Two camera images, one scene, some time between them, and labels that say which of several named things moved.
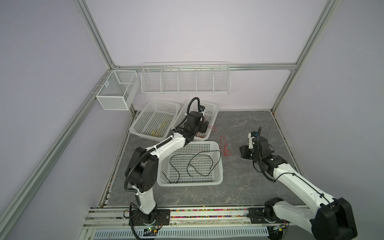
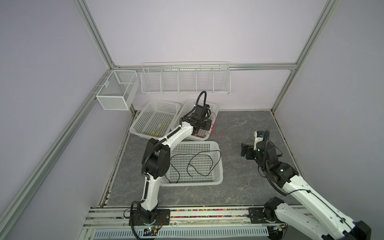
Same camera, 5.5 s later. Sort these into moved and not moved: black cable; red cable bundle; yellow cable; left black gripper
Moved: red cable bundle
Not moved: black cable; left black gripper; yellow cable
